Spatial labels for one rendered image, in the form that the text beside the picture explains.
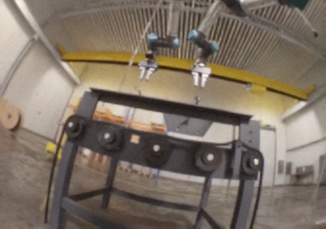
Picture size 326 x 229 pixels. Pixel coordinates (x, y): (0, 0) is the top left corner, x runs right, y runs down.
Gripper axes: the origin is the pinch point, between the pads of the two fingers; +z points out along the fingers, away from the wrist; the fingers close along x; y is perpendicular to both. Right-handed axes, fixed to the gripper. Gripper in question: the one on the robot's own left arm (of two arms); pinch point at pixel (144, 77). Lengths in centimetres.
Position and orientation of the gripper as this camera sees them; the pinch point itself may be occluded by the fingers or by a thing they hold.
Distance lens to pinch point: 97.2
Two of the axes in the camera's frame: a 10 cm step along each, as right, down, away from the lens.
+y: 0.4, 4.1, 9.1
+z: -2.0, 9.0, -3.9
